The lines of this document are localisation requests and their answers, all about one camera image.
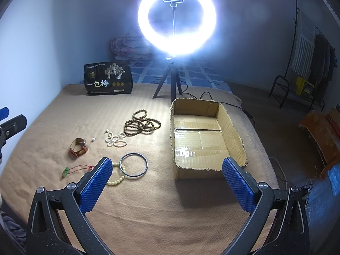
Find green jade red cord pendant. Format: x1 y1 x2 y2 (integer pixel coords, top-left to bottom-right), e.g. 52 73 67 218
62 164 94 178

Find cream bead bracelet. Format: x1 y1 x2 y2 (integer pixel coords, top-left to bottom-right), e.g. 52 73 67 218
106 160 126 187

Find brown strap wristwatch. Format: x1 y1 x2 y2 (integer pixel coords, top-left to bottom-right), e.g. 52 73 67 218
69 137 88 158

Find white pearl bead necklace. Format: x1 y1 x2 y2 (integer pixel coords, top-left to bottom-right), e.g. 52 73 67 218
104 129 128 148

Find dark blue bangle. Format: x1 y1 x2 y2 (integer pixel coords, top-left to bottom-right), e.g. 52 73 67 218
119 153 149 179

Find brown wooden bead necklace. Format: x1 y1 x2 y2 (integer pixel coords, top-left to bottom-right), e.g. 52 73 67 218
123 108 162 139

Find open cardboard box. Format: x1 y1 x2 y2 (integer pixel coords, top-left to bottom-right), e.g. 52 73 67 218
170 98 248 180

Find orange cloth covered stool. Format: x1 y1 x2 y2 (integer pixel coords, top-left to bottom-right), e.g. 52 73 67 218
298 110 339 180

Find black printed gift bag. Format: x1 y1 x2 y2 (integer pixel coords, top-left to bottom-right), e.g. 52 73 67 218
84 60 133 95

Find blue patterned bed sheet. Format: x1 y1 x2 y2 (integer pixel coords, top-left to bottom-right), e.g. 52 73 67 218
130 58 232 93

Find black tripod stand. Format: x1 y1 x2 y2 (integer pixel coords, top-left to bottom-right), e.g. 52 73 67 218
153 57 183 102

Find black clothes rack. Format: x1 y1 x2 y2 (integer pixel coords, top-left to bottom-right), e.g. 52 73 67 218
269 0 337 111

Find rolled floral quilt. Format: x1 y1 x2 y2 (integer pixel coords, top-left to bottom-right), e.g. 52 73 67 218
110 33 153 61

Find black power cable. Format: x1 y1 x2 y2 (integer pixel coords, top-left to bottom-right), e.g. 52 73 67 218
181 83 256 128

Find bright ring light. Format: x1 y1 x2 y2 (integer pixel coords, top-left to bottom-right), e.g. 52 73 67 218
138 0 217 57

